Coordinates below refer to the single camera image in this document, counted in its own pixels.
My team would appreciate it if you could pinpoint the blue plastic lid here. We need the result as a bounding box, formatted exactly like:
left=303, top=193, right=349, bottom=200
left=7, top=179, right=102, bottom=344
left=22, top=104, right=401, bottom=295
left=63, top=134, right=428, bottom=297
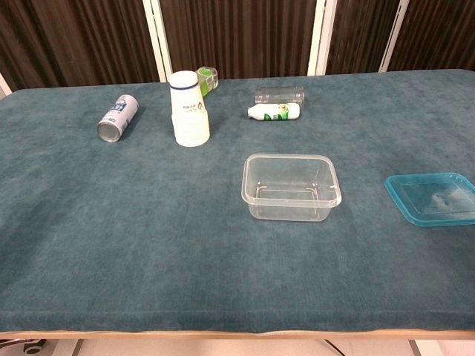
left=384, top=171, right=475, bottom=227

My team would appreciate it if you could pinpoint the dark brown pleated curtain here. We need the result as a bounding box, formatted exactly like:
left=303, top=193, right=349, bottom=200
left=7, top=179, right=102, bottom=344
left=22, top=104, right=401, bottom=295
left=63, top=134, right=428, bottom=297
left=0, top=0, right=475, bottom=92

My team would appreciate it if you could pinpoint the clear plastic container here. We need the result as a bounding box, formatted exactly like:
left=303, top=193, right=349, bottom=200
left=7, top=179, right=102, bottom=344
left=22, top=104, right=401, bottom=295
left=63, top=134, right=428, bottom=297
left=241, top=153, right=343, bottom=223

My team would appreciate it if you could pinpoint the white paper cup stack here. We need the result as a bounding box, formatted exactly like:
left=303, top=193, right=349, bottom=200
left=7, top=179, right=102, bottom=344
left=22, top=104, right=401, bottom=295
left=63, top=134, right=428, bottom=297
left=169, top=70, right=212, bottom=148

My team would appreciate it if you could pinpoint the clear plastic cup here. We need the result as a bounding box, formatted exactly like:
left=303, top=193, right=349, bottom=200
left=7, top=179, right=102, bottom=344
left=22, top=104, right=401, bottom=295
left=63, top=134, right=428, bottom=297
left=254, top=85, right=307, bottom=107

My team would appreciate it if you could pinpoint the teal tablecloth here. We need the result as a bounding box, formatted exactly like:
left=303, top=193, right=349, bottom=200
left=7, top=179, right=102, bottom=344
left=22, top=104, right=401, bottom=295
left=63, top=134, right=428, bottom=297
left=0, top=68, right=475, bottom=334

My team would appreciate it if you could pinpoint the caster wheel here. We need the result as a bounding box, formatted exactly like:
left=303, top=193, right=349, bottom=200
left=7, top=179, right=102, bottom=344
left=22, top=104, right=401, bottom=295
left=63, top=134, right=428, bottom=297
left=21, top=337, right=48, bottom=355

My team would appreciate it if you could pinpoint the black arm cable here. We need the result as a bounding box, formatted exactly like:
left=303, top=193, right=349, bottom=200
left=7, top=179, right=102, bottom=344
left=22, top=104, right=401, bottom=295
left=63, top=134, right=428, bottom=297
left=324, top=339, right=347, bottom=354

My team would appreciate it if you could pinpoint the silver blue beverage can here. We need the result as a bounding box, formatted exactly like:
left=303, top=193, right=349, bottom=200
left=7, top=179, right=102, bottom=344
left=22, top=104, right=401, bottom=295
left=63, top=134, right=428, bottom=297
left=96, top=93, right=140, bottom=143

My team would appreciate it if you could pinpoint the clear bottle with green label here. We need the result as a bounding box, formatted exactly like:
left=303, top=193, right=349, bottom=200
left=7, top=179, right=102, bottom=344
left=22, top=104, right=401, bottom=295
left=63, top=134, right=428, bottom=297
left=195, top=66, right=219, bottom=98

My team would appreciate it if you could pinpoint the white yogurt bottle green label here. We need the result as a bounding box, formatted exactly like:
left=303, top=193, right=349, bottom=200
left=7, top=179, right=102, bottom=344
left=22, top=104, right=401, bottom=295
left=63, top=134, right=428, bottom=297
left=247, top=102, right=301, bottom=122

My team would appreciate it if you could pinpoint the light wooden table board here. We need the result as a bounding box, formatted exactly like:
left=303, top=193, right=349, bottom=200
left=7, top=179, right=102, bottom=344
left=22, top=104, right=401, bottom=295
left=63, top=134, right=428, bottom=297
left=0, top=326, right=475, bottom=341

